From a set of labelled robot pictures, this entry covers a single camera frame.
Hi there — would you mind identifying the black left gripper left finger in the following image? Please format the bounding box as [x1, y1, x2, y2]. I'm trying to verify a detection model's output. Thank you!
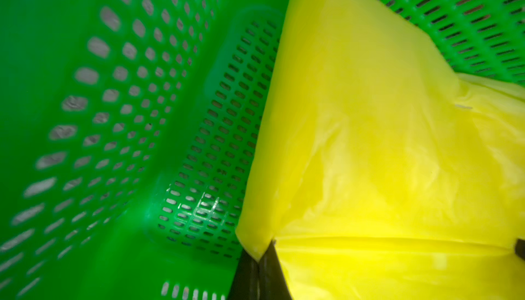
[227, 241, 293, 300]

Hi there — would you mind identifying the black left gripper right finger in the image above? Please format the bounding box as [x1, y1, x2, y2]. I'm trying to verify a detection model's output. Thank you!
[515, 239, 525, 260]

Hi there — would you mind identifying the yellow raincoat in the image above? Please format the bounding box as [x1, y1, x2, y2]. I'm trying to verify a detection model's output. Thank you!
[236, 0, 524, 299]

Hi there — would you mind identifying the green plastic perforated basket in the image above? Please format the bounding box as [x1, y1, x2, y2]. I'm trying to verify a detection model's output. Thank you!
[1, 0, 524, 299]

